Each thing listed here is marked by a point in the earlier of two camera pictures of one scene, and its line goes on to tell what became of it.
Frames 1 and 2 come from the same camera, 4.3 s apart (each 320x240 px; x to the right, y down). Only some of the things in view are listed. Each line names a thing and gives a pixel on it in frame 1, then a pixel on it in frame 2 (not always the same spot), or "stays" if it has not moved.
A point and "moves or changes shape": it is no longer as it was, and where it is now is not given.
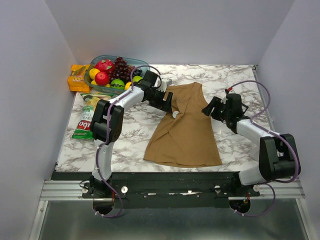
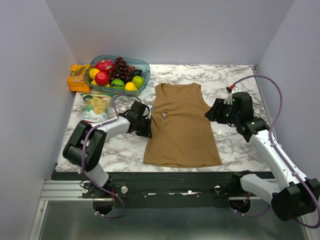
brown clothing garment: (188, 141) moves or changes shape
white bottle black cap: (254, 152) stays
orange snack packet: (76, 81) stays
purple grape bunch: (121, 70) stays
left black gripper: (165, 105) → (147, 133)
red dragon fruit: (105, 65) stays
